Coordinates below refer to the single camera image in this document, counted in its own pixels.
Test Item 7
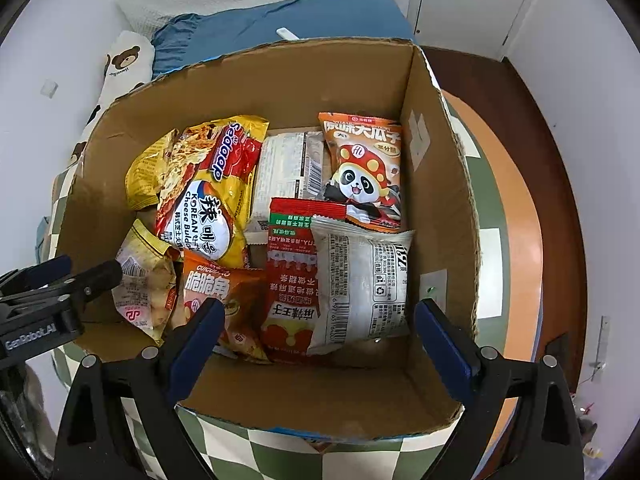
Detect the blue ruffled pillow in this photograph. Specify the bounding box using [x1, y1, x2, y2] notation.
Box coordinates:
[150, 0, 417, 82]

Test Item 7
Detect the grey white snack packet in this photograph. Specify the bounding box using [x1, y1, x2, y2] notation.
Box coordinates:
[305, 215, 417, 357]

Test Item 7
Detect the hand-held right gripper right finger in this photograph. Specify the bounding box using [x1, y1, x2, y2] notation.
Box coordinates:
[414, 299, 586, 480]

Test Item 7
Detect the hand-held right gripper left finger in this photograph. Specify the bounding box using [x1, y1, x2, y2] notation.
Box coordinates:
[52, 297, 227, 480]

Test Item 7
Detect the small yellow snack packet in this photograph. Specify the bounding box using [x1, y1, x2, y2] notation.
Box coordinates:
[124, 129, 180, 212]

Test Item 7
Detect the printed cardboard box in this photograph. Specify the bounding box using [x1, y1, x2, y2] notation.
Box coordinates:
[52, 37, 482, 448]

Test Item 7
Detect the yellow red noodle packet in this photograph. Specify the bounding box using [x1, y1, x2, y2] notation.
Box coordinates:
[154, 114, 271, 269]

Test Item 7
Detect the orange panda snack packet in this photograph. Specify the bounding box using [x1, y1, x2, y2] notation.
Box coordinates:
[318, 112, 404, 234]

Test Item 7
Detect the pale yellow snack packet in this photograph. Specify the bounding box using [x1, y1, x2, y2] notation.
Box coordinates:
[114, 219, 184, 347]

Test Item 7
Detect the green white checkered blanket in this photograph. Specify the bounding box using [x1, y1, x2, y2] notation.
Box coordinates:
[37, 87, 547, 480]

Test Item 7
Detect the long red snack packet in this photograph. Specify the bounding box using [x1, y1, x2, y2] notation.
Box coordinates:
[259, 197, 347, 365]

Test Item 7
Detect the bear print pillow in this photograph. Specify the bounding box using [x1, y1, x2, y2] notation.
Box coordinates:
[65, 30, 157, 173]

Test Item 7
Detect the white door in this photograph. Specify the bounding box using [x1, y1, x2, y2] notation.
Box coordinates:
[406, 0, 542, 62]

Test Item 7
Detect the orange crispy snack packet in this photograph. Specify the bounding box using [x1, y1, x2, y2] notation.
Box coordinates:
[181, 254, 275, 365]

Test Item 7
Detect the white strip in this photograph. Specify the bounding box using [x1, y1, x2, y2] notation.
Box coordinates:
[596, 315, 612, 367]

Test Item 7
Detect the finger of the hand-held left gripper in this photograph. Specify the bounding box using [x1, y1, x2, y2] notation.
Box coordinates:
[50, 260, 123, 312]
[0, 254, 74, 302]

